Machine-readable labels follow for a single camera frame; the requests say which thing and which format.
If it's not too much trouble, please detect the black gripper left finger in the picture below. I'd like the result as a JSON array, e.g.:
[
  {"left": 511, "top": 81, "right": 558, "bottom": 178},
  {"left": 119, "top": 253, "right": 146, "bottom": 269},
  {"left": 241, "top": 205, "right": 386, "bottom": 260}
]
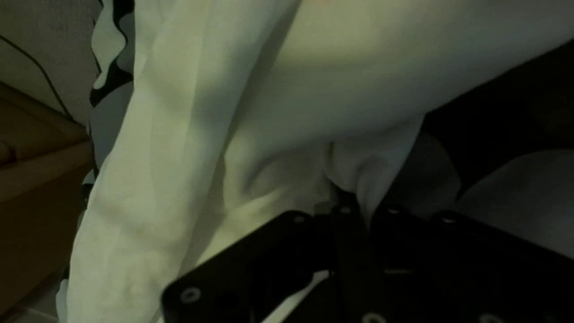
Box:
[{"left": 162, "top": 205, "right": 361, "bottom": 323}]

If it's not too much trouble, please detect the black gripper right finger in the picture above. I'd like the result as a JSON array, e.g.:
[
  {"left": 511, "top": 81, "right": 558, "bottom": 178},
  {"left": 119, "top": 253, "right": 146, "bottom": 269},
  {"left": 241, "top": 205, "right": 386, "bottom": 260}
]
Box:
[{"left": 372, "top": 205, "right": 574, "bottom": 323}]

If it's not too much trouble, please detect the white pillow case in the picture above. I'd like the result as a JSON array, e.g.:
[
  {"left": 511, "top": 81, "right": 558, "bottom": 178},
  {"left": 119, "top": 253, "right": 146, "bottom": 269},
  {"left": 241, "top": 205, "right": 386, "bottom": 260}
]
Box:
[{"left": 59, "top": 0, "right": 574, "bottom": 323}]

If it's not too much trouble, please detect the black grey dotted bedspread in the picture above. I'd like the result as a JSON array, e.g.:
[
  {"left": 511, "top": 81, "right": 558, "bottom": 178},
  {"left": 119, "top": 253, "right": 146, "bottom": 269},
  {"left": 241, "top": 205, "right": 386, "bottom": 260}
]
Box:
[{"left": 95, "top": 0, "right": 574, "bottom": 251}]

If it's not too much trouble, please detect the tan cardboard box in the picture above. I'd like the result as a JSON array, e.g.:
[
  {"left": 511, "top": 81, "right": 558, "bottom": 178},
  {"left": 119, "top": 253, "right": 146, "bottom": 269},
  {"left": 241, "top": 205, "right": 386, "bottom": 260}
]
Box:
[{"left": 0, "top": 84, "right": 92, "bottom": 316}]

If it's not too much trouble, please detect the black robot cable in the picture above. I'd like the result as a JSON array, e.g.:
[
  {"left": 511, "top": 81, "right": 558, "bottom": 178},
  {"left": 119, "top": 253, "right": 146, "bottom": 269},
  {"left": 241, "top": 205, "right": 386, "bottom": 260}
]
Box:
[{"left": 0, "top": 34, "right": 79, "bottom": 124}]

